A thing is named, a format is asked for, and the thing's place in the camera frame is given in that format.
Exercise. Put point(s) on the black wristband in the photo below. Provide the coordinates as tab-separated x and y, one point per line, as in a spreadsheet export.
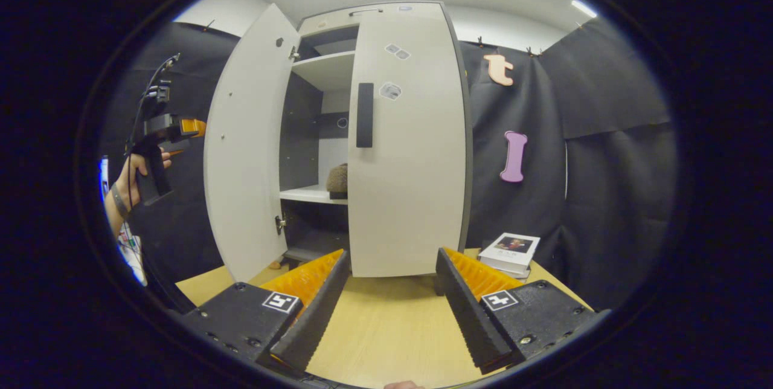
119	202

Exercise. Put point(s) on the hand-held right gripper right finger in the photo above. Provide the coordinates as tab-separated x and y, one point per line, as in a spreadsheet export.
465	310

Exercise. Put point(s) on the light grey cabinet door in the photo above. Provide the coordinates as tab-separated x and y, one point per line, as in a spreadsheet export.
247	147
416	165

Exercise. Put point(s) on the brown fuzzy shoe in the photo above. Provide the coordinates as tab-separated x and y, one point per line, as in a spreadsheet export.
338	180

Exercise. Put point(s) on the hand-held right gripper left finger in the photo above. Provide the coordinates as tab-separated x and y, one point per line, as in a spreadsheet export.
317	316

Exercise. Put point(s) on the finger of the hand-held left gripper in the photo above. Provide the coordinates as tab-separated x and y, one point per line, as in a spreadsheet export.
193	127
176	151

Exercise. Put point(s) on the white plush toy orange feet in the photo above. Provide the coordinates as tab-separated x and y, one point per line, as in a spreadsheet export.
278	264

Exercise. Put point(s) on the small ceiling light panel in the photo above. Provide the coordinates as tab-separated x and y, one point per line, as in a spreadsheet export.
584	8

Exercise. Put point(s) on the grey shoe cabinet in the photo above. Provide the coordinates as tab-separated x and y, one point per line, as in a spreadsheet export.
314	69

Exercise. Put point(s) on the white portrait cover book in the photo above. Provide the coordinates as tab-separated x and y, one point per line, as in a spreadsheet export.
512	250

